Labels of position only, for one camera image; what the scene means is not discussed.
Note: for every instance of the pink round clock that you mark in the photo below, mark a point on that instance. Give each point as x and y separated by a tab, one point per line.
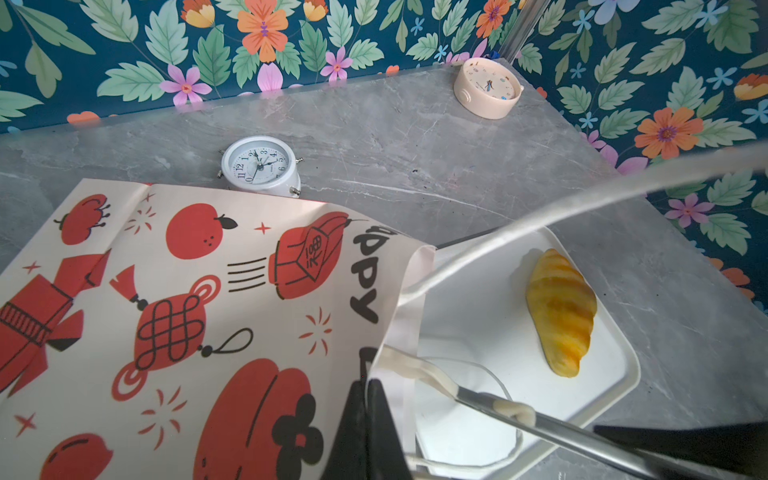
487	89

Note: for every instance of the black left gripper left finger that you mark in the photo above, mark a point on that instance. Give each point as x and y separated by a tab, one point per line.
367	446

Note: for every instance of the red white paper bag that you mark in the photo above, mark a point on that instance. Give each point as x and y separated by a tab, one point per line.
171	332

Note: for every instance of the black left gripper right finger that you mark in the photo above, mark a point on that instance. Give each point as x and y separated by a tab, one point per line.
738	448

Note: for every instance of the yellow fake croissant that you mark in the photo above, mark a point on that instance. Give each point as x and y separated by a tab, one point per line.
563	307

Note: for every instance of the white plastic tray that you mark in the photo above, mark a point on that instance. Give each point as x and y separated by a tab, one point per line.
476	327

